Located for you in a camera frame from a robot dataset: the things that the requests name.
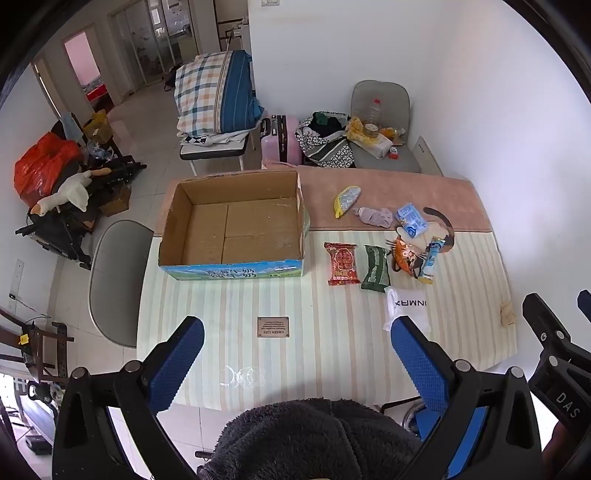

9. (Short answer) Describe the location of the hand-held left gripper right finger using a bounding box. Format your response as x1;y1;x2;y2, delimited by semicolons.
390;316;543;480

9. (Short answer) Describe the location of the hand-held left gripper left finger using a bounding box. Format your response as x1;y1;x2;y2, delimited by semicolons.
52;316;205;480

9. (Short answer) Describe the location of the white plastic bag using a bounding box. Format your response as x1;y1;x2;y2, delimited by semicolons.
382;287;432;335

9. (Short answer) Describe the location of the blue white tube packet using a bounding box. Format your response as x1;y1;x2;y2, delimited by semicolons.
418;236;445;284

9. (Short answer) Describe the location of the green snack packet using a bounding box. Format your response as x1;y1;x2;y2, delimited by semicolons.
360;244;392;292

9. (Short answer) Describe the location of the orange cat-print packet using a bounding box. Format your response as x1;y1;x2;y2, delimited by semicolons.
392;234;428;278

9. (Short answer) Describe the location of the red snack packet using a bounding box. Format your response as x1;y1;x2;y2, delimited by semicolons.
323;242;360;286

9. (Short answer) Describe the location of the blue tissue packet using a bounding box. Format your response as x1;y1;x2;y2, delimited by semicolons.
394;202;429;239

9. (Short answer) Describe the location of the pale purple sock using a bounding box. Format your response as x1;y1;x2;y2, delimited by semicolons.
353;206;394;229

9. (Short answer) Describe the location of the glittery yellow pouch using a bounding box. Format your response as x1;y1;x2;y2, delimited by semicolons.
333;185;363;220

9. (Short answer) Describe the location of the grey shell chair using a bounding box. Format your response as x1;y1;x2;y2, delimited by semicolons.
89;220;155;347

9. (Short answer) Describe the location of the dark fleece clothing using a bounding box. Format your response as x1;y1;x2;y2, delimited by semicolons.
203;399;421;480

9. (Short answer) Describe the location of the dark wooden chair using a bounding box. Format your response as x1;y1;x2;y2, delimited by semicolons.
0;307;75;384

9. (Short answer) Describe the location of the small brown cardboard box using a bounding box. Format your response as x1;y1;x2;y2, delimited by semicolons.
99;185;132;217

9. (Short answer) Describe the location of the black folding cart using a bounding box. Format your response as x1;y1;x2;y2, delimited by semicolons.
16;157;147;271

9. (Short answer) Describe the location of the white goose plush toy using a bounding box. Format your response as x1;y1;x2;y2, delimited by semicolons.
30;167;112;217

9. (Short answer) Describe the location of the white flat board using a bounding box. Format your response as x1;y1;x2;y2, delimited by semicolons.
413;136;444;177

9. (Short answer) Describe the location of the black padded bench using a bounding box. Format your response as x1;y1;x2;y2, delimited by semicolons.
179;129;259;176

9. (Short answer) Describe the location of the white tissue pack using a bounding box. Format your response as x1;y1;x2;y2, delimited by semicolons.
358;134;393;160

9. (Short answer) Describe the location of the black white patterned tote bag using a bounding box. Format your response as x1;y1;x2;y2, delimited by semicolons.
295;111;356;169

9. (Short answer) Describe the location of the red plastic bag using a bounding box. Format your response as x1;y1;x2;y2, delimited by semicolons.
14;131;84;208

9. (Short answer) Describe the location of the yellow plastic bag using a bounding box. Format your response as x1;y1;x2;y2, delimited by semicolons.
346;117;393;144

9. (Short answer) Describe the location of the yellow paper bag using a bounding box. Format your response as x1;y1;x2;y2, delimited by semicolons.
83;111;114;144

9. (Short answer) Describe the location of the pink suitcase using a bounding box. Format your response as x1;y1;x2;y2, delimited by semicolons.
261;114;303;168

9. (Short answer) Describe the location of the clear plastic bottle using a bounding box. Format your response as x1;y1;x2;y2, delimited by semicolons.
367;98;384;134

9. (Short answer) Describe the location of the grey cushioned chair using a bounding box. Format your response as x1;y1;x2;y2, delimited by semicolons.
348;80;423;174

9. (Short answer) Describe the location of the plaid folded quilt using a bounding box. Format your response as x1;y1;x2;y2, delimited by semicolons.
174;50;265;138

